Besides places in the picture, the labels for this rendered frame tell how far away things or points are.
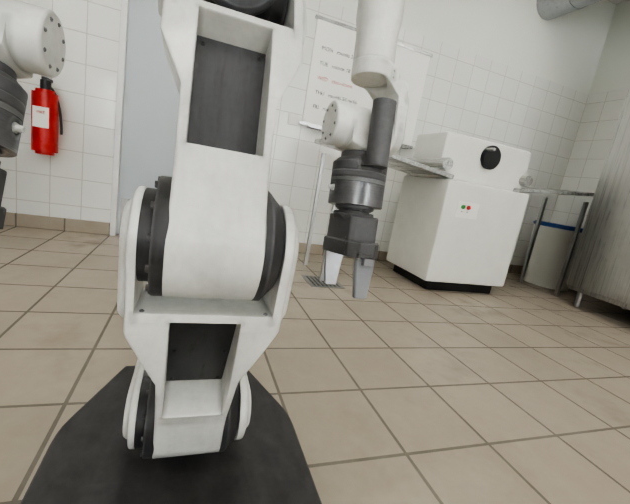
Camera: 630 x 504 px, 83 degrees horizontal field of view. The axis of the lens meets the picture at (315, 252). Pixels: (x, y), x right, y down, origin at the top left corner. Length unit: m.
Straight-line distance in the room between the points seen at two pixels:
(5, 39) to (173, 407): 0.48
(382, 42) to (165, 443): 0.69
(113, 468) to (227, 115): 0.61
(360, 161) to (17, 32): 0.41
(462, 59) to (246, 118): 3.66
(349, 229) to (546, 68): 4.34
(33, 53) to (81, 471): 0.62
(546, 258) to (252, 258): 4.09
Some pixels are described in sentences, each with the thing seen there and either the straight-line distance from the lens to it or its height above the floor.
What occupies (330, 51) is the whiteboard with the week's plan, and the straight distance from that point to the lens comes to 3.39.
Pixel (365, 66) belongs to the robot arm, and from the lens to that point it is 0.61.
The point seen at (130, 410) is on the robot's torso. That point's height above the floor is 0.31.
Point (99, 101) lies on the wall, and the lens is 3.18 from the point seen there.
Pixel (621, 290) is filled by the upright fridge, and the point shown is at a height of 0.27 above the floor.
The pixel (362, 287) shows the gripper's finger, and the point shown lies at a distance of 0.54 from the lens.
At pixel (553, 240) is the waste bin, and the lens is 4.34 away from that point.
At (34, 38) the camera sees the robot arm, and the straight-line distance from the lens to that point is 0.49.
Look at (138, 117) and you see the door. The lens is 3.16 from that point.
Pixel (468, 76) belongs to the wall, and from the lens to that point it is 4.09.
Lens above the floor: 0.71
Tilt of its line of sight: 12 degrees down
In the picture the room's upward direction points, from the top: 10 degrees clockwise
